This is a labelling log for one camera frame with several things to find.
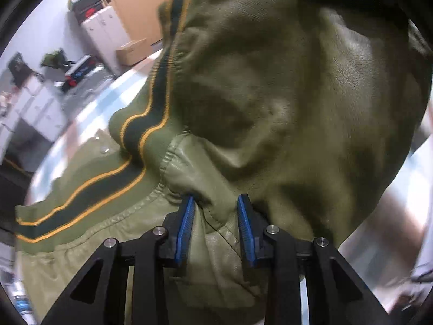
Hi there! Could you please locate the green and mustard varsity jacket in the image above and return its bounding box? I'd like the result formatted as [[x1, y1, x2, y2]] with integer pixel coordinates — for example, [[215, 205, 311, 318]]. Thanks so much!
[[16, 0, 432, 324]]

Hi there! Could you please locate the checkered bed sheet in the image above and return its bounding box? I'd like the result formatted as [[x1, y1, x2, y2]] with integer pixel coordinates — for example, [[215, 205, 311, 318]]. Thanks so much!
[[26, 53, 432, 310]]

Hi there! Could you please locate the silver aluminium suitcase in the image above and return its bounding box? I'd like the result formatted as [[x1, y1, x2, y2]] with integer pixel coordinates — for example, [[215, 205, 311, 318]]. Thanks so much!
[[62, 65, 114, 113]]

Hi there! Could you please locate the upper cardboard box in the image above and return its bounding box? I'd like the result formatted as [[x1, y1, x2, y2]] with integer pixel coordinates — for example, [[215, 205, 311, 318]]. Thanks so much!
[[116, 38, 152, 66]]

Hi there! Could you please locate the black red shoe box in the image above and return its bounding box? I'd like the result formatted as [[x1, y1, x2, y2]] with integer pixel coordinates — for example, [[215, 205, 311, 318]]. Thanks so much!
[[62, 54, 98, 93]]

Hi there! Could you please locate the white drawer desk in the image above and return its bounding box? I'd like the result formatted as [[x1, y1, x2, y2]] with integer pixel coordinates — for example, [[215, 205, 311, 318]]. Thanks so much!
[[1, 73, 67, 160]]

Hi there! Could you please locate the white cabinet by door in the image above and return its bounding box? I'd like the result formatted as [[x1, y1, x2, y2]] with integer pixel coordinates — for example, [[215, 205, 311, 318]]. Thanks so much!
[[81, 6, 131, 76]]

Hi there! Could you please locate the yellow topped black box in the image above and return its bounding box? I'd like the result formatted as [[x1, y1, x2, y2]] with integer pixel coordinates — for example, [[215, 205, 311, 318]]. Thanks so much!
[[67, 0, 103, 24]]

